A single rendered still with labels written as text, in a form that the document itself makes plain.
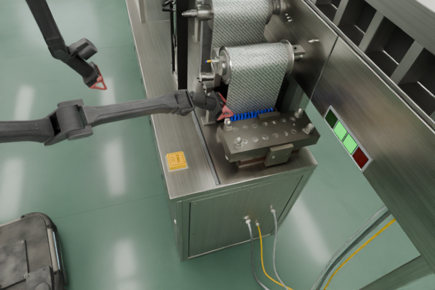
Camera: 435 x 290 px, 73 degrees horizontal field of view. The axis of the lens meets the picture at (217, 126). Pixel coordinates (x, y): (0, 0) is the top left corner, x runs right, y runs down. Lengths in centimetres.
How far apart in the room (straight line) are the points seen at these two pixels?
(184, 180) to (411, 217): 77
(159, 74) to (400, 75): 116
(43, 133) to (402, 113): 98
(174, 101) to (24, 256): 126
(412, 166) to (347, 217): 149
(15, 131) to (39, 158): 172
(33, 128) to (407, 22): 101
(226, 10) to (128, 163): 151
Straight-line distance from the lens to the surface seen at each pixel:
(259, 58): 115
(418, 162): 95
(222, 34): 131
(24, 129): 92
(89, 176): 240
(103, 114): 95
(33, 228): 204
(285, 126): 129
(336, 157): 269
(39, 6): 119
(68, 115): 93
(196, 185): 121
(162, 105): 103
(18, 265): 196
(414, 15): 92
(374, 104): 101
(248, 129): 124
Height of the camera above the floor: 195
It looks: 48 degrees down
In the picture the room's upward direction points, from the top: 7 degrees clockwise
